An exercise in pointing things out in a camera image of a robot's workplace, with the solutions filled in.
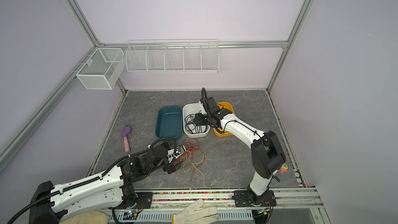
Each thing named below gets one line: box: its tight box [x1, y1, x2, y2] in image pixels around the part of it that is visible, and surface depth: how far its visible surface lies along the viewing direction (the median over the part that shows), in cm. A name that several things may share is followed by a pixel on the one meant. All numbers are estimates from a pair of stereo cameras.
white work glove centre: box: [172, 199, 218, 224], surface depth 71 cm
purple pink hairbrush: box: [121, 124, 132, 153], surface depth 95 cm
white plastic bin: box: [182, 102, 211, 138], surface depth 102 cm
